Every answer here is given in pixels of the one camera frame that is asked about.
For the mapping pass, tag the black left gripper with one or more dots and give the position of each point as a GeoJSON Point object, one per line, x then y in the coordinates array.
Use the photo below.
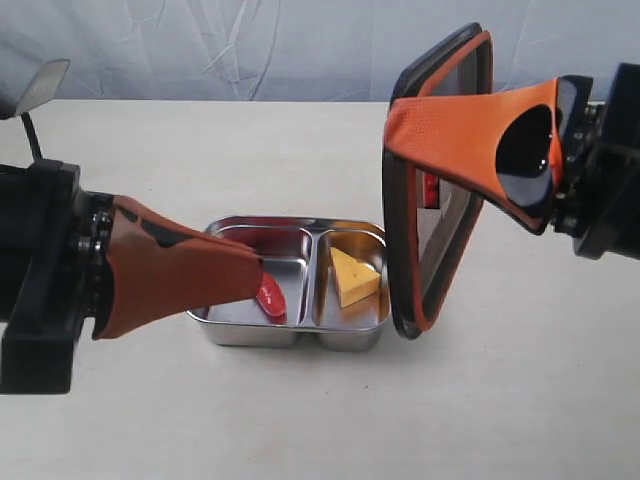
{"type": "Point", "coordinates": [60, 265]}

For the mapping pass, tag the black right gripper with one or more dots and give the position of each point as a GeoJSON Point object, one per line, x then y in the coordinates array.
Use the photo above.
{"type": "Point", "coordinates": [519, 148]}

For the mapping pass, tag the black lid with orange seal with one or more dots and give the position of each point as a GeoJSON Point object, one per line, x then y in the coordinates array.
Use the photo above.
{"type": "Point", "coordinates": [428, 221]}

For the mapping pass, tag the red sausage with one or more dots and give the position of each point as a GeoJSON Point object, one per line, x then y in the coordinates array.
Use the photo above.
{"type": "Point", "coordinates": [270, 298]}

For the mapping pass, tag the yellow cheese wedge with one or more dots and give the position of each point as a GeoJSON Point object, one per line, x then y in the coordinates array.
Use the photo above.
{"type": "Point", "coordinates": [355, 280]}

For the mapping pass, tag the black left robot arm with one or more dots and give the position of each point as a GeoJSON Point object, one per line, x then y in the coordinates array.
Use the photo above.
{"type": "Point", "coordinates": [68, 255]}

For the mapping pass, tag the steel two-compartment lunch tray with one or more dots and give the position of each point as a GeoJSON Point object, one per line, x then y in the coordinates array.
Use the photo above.
{"type": "Point", "coordinates": [296, 252]}

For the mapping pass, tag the white wrinkled backdrop cloth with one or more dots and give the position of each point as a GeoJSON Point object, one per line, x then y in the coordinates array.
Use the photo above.
{"type": "Point", "coordinates": [299, 50]}

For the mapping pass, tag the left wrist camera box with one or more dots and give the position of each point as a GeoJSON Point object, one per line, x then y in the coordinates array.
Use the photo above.
{"type": "Point", "coordinates": [39, 90]}

